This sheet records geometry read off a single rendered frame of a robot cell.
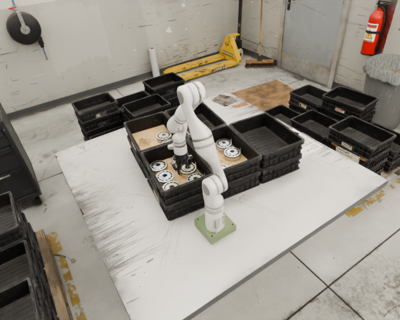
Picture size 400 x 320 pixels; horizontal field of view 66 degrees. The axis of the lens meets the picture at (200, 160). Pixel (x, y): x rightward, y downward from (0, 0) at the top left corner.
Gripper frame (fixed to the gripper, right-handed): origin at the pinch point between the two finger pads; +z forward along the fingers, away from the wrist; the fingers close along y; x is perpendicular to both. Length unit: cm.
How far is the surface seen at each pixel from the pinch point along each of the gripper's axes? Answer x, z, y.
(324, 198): -54, 15, 60
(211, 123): 36, 2, 45
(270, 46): 249, 58, 307
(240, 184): -21.8, 8.2, 24.6
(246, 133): 11, 2, 56
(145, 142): 43.9, 2.3, -3.9
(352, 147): -21, 33, 137
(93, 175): 49, 15, -42
